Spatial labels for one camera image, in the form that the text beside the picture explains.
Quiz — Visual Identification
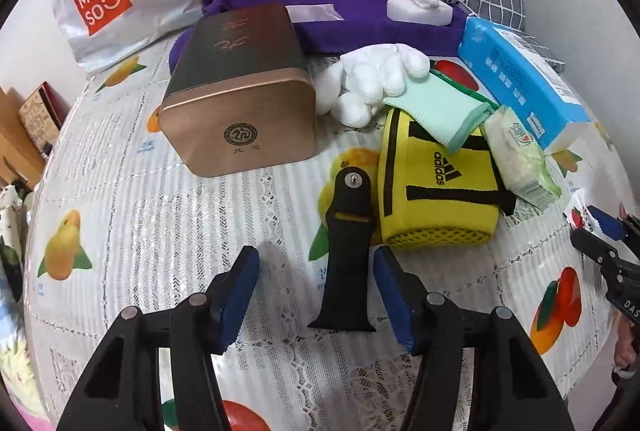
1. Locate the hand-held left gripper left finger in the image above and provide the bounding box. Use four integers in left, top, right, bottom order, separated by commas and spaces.
55, 245, 261, 431

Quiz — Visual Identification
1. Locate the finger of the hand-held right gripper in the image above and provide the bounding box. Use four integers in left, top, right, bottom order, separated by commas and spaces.
570, 228, 628, 284
587, 205, 640, 259

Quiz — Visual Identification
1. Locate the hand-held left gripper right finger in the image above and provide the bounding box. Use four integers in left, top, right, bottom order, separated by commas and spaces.
372, 246, 576, 431

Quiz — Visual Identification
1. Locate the small strawberry print packet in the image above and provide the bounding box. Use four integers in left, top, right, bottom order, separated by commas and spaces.
562, 188, 607, 237

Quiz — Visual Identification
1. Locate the black watch strap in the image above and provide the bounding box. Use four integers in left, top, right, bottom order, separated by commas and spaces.
306, 165, 377, 332

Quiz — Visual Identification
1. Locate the green wet wipes packet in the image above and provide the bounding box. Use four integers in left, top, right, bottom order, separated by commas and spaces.
482, 105, 563, 211

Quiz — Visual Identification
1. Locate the yellow Adidas mesh pouch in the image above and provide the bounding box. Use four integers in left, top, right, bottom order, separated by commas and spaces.
377, 107, 516, 247

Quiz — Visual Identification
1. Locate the mint green cloth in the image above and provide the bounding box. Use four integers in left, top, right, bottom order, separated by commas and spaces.
382, 76, 501, 153

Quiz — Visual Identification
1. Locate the white glove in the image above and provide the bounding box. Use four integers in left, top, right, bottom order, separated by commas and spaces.
315, 44, 431, 128

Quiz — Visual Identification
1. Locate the white sponge block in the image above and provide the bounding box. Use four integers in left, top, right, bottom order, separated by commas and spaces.
386, 0, 453, 26

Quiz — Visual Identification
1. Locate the person's right hand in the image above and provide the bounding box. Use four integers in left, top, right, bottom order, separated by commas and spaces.
612, 311, 640, 372

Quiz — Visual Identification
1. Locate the blue tissue box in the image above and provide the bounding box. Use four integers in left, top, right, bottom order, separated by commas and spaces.
457, 17, 591, 149

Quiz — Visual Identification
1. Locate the bronze tin box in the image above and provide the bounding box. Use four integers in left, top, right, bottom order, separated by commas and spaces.
158, 2, 318, 178

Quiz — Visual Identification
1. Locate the colourful star print quilt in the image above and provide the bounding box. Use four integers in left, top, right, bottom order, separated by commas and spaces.
0, 261, 53, 431

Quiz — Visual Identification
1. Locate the white flower print cloth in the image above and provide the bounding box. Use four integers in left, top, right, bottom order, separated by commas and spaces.
0, 184, 33, 267

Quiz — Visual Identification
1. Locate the brown patterned book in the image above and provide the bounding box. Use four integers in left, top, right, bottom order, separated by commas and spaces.
19, 81, 68, 152

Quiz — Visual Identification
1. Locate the purple towel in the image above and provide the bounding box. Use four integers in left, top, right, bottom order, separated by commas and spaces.
169, 0, 468, 74

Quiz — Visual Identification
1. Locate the wooden headboard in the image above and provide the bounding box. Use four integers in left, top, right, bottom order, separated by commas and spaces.
0, 86, 46, 187

